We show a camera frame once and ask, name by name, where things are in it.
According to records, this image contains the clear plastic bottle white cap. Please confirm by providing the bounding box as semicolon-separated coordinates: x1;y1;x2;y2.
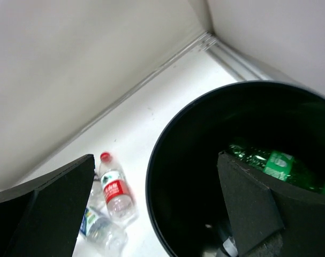
205;216;239;257

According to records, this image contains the green plastic bottle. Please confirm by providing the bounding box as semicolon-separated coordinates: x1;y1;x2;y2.
228;143;325;195

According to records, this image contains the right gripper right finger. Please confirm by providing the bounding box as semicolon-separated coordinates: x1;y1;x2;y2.
217;152;325;256

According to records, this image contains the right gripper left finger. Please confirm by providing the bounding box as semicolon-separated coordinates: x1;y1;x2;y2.
0;154;95;256

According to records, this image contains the aluminium table edge rail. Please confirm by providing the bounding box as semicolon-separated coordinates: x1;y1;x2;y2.
79;31;325;129

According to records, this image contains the clear bottle blue white label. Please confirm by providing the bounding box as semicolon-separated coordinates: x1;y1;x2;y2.
80;184;129;254

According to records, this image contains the dark blue round bin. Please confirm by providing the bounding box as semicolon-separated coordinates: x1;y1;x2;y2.
146;96;325;256

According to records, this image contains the clear bottle red cap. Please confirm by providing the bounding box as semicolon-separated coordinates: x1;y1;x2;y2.
99;152;137;226

